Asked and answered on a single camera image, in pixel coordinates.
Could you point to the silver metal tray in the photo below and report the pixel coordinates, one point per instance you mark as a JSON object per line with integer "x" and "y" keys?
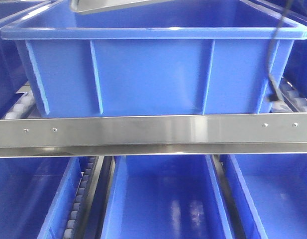
{"x": 94, "y": 6}

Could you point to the blue target box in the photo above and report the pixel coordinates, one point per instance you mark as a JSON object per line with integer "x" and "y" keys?
{"x": 182, "y": 57}

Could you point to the blue bin left of box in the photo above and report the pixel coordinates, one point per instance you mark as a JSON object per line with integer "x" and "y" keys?
{"x": 12, "y": 74}

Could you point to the blue bin of box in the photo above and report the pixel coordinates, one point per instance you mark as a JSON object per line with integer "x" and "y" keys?
{"x": 12, "y": 74}
{"x": 296, "y": 68}

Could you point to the blue bin right of box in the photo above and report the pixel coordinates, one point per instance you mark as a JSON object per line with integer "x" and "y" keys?
{"x": 296, "y": 68}

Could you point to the lower centre blue bin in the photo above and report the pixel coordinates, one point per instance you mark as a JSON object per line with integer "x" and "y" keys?
{"x": 165, "y": 197}

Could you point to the lower roller track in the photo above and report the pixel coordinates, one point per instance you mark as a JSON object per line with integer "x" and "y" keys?
{"x": 79, "y": 213}

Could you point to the lower right blue bin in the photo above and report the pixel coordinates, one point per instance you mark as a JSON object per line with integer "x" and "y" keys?
{"x": 270, "y": 192}

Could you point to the lower left blue bin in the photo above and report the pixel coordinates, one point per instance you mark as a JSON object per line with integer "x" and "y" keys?
{"x": 37, "y": 194}

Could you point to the steel rack front rail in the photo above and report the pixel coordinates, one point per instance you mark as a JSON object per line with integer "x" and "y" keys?
{"x": 154, "y": 135}

